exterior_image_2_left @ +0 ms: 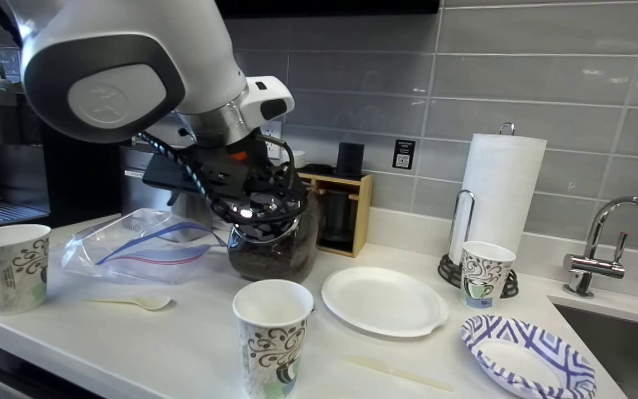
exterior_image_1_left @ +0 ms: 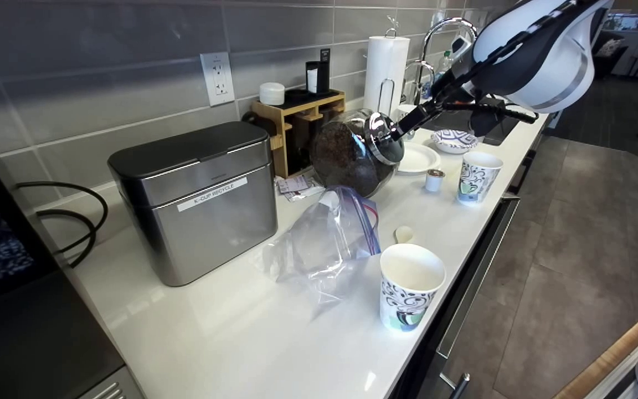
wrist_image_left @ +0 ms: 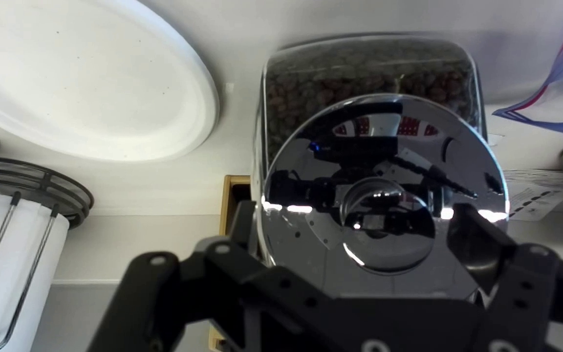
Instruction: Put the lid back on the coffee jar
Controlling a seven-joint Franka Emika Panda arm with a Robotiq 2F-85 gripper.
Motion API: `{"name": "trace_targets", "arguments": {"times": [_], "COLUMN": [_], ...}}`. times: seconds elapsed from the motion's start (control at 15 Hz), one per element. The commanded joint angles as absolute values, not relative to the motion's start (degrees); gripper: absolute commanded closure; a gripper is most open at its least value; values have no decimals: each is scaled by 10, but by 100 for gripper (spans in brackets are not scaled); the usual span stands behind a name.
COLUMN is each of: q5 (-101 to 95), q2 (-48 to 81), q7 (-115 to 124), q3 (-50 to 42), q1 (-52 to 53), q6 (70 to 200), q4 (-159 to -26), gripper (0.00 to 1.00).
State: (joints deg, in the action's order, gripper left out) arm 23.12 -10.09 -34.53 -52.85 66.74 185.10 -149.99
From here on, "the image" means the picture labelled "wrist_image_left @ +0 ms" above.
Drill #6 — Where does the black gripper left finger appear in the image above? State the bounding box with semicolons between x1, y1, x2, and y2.
88;200;277;352

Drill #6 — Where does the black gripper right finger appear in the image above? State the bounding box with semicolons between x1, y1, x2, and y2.
451;204;563;352

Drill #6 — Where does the glass coffee jar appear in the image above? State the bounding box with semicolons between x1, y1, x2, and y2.
252;34;490;198

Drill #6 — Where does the white printed packet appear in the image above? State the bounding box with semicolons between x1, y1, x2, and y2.
504;167;563;222

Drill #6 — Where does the wooden countertop organizer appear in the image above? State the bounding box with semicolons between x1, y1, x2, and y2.
205;173;256;352

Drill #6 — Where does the white paper towel roll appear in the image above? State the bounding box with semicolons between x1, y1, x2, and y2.
0;189;72;352

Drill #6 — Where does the white plate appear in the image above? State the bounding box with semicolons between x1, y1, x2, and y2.
0;0;220;165

